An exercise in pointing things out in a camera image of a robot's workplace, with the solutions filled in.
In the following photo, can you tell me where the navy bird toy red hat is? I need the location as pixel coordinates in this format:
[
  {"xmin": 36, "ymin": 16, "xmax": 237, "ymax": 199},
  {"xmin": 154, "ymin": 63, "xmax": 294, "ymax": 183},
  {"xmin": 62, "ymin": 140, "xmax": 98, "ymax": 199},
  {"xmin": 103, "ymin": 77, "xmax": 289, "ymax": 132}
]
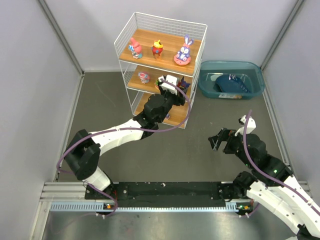
[{"xmin": 178, "ymin": 76, "xmax": 191, "ymax": 94}]

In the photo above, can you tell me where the pink toy with goggles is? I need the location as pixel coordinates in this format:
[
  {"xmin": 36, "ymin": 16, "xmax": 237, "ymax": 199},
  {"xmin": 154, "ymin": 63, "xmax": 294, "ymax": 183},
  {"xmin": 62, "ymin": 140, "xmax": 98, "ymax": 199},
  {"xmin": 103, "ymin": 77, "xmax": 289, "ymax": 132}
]
[{"xmin": 138, "ymin": 71, "xmax": 150, "ymax": 84}]

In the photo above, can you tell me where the purple bunny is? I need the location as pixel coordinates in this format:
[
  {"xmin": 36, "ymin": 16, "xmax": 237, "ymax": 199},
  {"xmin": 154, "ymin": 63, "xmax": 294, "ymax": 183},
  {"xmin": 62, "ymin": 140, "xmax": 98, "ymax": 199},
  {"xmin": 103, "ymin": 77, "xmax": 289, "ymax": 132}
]
[{"xmin": 173, "ymin": 35, "xmax": 194, "ymax": 66}]

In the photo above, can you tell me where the yellow bear ice cream cone toy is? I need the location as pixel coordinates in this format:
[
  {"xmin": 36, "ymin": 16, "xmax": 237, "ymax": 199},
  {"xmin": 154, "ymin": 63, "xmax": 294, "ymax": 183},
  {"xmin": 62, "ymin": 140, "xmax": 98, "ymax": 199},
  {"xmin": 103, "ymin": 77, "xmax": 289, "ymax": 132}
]
[{"xmin": 151, "ymin": 39, "xmax": 164, "ymax": 59}]

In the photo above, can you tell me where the pink rabbit toy blue bow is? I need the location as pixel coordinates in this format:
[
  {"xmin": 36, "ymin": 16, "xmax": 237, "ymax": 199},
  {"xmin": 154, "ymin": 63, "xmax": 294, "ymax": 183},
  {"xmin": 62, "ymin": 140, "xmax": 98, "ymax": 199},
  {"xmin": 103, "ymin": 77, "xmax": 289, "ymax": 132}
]
[{"xmin": 128, "ymin": 37, "xmax": 143, "ymax": 59}]

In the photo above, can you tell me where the pink bear donut toy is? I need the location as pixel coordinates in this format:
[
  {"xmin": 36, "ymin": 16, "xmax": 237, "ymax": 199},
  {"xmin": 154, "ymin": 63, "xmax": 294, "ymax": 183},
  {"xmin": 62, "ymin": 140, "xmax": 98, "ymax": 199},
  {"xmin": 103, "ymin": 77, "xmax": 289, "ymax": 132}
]
[{"xmin": 154, "ymin": 76, "xmax": 163, "ymax": 90}]

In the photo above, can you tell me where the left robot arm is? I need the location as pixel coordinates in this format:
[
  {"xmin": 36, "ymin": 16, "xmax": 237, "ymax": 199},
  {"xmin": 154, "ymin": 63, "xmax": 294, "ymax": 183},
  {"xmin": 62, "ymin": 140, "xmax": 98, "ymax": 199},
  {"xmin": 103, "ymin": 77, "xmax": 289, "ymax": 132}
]
[{"xmin": 60, "ymin": 82, "xmax": 190, "ymax": 194}]

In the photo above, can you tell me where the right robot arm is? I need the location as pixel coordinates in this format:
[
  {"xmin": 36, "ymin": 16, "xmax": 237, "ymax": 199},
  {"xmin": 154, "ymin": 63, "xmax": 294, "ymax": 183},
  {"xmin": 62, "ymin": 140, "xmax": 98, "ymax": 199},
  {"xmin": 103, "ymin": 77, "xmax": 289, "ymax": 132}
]
[{"xmin": 208, "ymin": 128, "xmax": 320, "ymax": 240}]

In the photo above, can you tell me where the dark blue pouch in bin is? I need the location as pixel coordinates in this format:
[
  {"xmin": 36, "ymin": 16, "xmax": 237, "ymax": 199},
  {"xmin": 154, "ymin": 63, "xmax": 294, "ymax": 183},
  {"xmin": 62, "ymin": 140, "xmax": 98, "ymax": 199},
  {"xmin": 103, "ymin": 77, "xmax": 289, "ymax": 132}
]
[{"xmin": 215, "ymin": 74, "xmax": 251, "ymax": 94}]

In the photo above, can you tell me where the teal plastic bin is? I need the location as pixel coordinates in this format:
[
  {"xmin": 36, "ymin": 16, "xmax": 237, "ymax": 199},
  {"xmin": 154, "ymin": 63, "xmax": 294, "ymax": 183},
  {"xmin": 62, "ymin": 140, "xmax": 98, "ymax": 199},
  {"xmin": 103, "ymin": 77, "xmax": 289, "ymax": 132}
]
[{"xmin": 198, "ymin": 60, "xmax": 265, "ymax": 100}]

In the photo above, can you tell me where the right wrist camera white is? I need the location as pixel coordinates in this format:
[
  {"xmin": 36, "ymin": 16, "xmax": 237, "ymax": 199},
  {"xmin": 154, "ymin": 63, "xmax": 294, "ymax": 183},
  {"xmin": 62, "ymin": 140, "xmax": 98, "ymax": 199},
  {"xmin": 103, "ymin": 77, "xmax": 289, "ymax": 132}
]
[{"xmin": 234, "ymin": 115, "xmax": 256, "ymax": 136}]

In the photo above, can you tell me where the white wire wooden shelf rack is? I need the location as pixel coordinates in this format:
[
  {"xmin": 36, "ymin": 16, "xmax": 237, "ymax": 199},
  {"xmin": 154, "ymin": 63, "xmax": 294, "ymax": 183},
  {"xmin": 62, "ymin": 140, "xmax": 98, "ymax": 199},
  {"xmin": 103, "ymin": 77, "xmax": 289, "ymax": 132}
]
[{"xmin": 114, "ymin": 12, "xmax": 208, "ymax": 129}]

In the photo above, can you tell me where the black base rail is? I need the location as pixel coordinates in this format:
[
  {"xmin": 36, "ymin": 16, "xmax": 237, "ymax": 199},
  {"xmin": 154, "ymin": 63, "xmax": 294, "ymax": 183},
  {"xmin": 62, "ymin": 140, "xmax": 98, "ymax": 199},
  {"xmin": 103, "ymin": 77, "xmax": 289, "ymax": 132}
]
[{"xmin": 84, "ymin": 181, "xmax": 251, "ymax": 208}]

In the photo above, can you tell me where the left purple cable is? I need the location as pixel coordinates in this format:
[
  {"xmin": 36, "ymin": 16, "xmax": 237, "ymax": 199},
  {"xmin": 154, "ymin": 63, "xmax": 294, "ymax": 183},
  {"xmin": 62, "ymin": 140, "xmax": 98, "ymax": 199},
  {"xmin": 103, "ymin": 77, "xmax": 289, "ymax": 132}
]
[{"xmin": 56, "ymin": 78, "xmax": 192, "ymax": 218}]

